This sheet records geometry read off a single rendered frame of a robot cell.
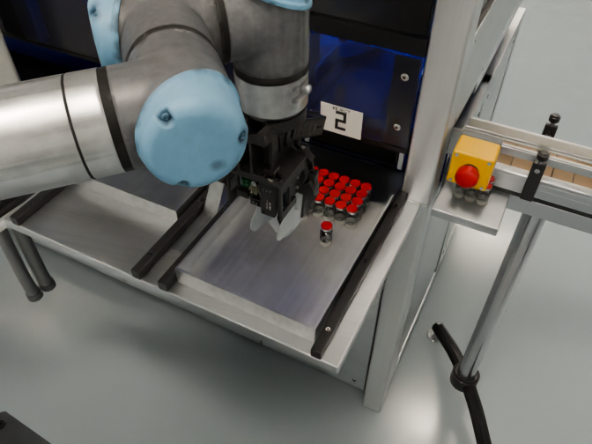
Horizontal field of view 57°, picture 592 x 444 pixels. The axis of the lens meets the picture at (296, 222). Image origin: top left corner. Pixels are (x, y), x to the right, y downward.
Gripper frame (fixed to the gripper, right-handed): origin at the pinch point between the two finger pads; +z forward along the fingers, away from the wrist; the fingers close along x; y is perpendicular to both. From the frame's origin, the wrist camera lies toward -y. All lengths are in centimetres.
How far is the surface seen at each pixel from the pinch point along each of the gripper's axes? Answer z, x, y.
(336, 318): 19.5, 7.7, -2.4
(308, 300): 21.3, 1.7, -4.6
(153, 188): 21.3, -38.2, -15.4
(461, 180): 10.0, 17.4, -32.0
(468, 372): 91, 32, -50
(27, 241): 68, -97, -18
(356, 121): 6.6, -3.9, -35.4
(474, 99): 22, 11, -78
